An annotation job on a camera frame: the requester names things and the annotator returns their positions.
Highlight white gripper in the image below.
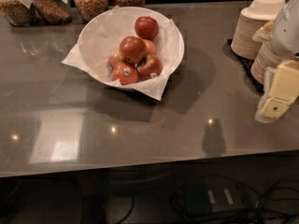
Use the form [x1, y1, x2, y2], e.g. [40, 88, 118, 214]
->
[252, 0, 299, 123]

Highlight red apple middle right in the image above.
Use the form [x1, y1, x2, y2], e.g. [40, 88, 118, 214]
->
[144, 39, 157, 55]

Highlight red apple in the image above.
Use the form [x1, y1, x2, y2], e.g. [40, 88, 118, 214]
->
[136, 54, 163, 80]
[119, 36, 147, 63]
[135, 16, 159, 40]
[108, 51, 122, 67]
[144, 39, 157, 55]
[111, 62, 138, 85]

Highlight red apple front right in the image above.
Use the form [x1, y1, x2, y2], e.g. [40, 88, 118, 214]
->
[136, 54, 163, 80]

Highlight red apple at back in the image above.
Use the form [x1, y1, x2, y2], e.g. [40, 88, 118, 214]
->
[135, 16, 159, 40]

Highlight red apple on top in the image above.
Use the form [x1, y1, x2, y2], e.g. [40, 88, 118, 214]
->
[119, 36, 147, 63]

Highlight red apple front left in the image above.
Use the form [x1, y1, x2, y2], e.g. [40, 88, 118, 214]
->
[111, 62, 138, 85]

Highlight red apple far left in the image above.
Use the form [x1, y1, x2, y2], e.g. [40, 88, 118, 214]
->
[108, 51, 122, 67]

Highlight white bowl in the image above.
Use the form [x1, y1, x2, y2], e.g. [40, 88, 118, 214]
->
[76, 6, 185, 89]

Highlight black rubber mat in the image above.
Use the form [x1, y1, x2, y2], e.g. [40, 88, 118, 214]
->
[230, 49, 263, 95]

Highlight back stack of paper bowls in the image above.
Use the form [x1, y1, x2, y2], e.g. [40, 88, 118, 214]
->
[231, 0, 285, 60]

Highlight black power box under table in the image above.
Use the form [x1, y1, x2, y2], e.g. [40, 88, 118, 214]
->
[182, 181, 250, 216]

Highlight white paper liner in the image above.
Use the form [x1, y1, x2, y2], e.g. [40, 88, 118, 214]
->
[61, 5, 183, 102]

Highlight glass jar of light granola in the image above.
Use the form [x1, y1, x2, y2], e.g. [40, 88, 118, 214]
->
[73, 0, 108, 22]

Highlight glass jar with dark cereal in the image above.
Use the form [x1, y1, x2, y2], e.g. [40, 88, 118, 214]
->
[32, 0, 71, 25]

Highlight glass jar of grains left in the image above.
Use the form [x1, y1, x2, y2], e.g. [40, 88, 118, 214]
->
[0, 0, 36, 26]

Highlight black cables on floor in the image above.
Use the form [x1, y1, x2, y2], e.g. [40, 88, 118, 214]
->
[169, 175, 299, 224]

